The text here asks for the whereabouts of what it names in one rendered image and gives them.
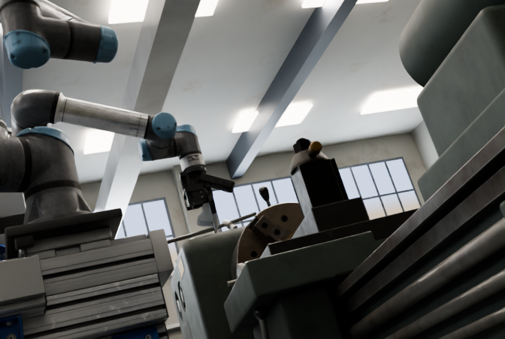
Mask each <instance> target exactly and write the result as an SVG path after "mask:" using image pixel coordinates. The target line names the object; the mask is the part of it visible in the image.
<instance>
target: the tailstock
mask: <svg viewBox="0 0 505 339"><path fill-rule="evenodd" d="M399 54H400V58H401V62H402V64H403V66H404V68H405V69H406V71H407V73H408V74H409V75H410V76H411V78H413V79H414V81H415V82H417V83H418V84H419V85H420V86H421V87H423V89H422V91H421V92H420V93H419V95H418V97H417V99H416V103H417V106H418V108H419V111H420V114H421V115H422V119H423V120H424V123H425V126H426V128H427V130H428V133H429V135H430V137H431V140H432V143H433V145H434V148H435V150H436V152H437V155H438V157H439V158H438V160H437V161H436V162H435V163H434V164H433V165H432V166H431V167H430V168H429V169H428V170H427V171H426V172H425V173H424V174H423V175H422V176H421V177H420V178H419V179H418V181H417V183H418V187H419V190H420V192H421V194H422V197H423V200H424V202H426V201H427V200H428V199H429V198H430V197H431V196H432V195H433V194H434V193H435V192H436V191H437V190H439V189H440V188H441V187H442V186H443V185H444V184H445V183H446V182H447V181H448V180H449V179H450V178H451V177H452V176H453V175H454V174H455V173H457V172H458V171H459V170H460V169H461V168H462V167H463V166H464V165H465V164H466V163H467V162H468V161H469V160H470V159H471V158H472V157H473V156H475V155H476V154H477V153H478V152H479V151H480V150H481V149H482V148H483V147H484V146H485V145H486V144H487V143H488V142H489V141H490V140H491V139H492V138H493V137H494V136H495V135H496V134H497V133H498V132H499V131H500V130H501V129H502V128H503V127H504V126H505V0H421V1H420V3H419V5H418V7H417V8H416V10H415V11H414V13H413V15H412V16H411V18H410V20H409V22H408V23H407V25H406V26H405V28H404V30H403V31H402V33H401V36H400V40H399Z"/></svg>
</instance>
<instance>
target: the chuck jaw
mask: <svg viewBox="0 0 505 339"><path fill-rule="evenodd" d="M248 228H249V229H251V230H252V231H253V232H254V233H256V234H257V235H258V236H259V237H260V238H261V239H262V240H264V241H265V242H266V243H267V244H272V243H276V242H280V241H285V240H287V238H288V237H289V236H290V235H291V234H293V232H291V231H290V230H289V229H287V230H285V229H284V228H282V227H281V226H280V225H279V224H277V225H274V224H273V223H272V222H271V221H270V220H269V219H267V218H266V217H265V216H262V218H261V219H258V218H257V217H256V218H255V219H254V220H253V221H252V223H251V224H250V225H249V226H248Z"/></svg>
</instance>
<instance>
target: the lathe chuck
mask: <svg viewBox="0 0 505 339"><path fill-rule="evenodd" d="M262 216H265V217H266V218H267V219H269V220H270V221H271V222H272V223H273V224H274V225H277V224H279V225H280V226H281V227H282V228H284V229H285V230H287V229H289V230H290V231H291V232H293V233H295V232H296V230H297V229H298V227H299V225H300V224H301V223H302V221H303V220H304V218H303V215H302V212H301V209H300V206H299V203H297V202H285V203H279V204H275V205H272V206H270V207H267V208H265V209H264V210H262V211H260V212H259V213H257V214H256V215H255V218H256V217H257V218H258V219H261V218H262ZM255 218H253V220H254V219H255ZM253 220H252V221H251V222H250V223H249V224H248V225H247V226H245V228H244V230H243V231H242V234H241V236H240V238H239V240H238V242H237V245H236V247H235V250H234V255H233V262H232V268H233V275H234V279H235V280H236V279H237V278H238V277H237V264H240V263H244V262H248V261H251V260H254V259H260V257H261V256H262V253H263V252H264V251H265V248H266V247H267V245H268V244H267V243H266V242H265V241H264V240H262V239H261V238H260V237H259V236H258V235H257V234H256V233H254V232H253V231H252V230H251V229H249V228H248V226H249V225H250V224H251V223H252V222H253Z"/></svg>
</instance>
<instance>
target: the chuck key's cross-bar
mask: <svg viewBox="0 0 505 339"><path fill-rule="evenodd" d="M256 214H257V213H256V212H254V213H250V214H247V215H246V216H242V217H239V218H237V219H233V220H231V221H230V222H232V223H236V222H240V221H242V220H245V219H249V218H250V217H253V216H255V215H256ZM223 227H225V226H224V223H223V224H220V225H219V227H218V229H220V228H223ZM212 231H215V229H214V227H211V228H208V229H204V230H201V231H198V232H193V233H191V234H187V235H184V236H180V237H178V238H173V239H170V240H167V242H168V244H171V243H173V242H177V241H181V240H184V239H187V238H191V237H194V236H197V235H202V234H204V233H208V232H212Z"/></svg>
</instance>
